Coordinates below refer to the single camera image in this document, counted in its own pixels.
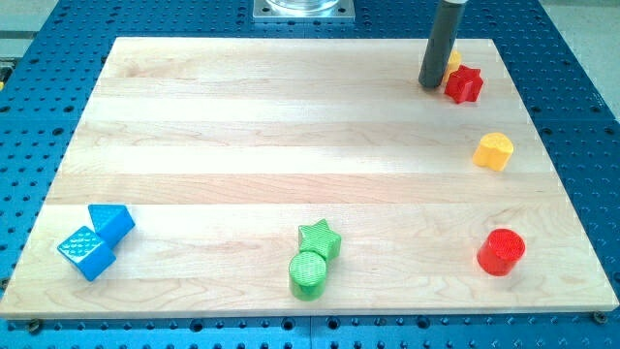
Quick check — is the yellow hexagon block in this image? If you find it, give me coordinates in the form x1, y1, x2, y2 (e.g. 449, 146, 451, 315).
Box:
442, 49, 462, 83

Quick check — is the yellow heart block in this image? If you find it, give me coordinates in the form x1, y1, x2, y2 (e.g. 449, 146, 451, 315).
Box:
472, 132, 514, 172

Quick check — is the green star block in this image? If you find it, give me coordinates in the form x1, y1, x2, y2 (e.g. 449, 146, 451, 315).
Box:
298, 219, 342, 262

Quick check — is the green cylinder block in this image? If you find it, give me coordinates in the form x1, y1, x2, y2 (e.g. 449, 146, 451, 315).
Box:
289, 251, 327, 301

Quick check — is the light wooden board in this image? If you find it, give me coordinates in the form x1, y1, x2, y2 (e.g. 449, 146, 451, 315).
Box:
1, 37, 618, 319

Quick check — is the red star block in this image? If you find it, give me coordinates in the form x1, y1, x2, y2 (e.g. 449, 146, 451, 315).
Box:
444, 65, 483, 104

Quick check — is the blue triangle block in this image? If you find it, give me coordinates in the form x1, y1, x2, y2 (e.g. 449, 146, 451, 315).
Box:
88, 204, 135, 248

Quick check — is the red cylinder block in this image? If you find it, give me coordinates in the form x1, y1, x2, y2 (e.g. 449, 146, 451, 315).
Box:
477, 229, 526, 276

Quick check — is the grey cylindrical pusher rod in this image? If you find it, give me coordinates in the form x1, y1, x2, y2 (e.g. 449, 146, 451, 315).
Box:
418, 0, 468, 88

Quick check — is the blue cube block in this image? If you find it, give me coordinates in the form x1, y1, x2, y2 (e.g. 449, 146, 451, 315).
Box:
57, 226, 116, 281

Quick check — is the left board clamp screw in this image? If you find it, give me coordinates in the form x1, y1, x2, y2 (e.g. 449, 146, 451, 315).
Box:
25, 319, 43, 334

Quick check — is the board clamp screw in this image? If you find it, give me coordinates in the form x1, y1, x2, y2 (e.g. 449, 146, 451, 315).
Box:
25, 319, 43, 334
592, 311, 607, 325

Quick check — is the right board clamp screw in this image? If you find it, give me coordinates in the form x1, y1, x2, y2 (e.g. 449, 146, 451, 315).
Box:
592, 311, 607, 325

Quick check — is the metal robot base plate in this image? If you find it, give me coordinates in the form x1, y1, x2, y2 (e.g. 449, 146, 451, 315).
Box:
252, 0, 356, 22

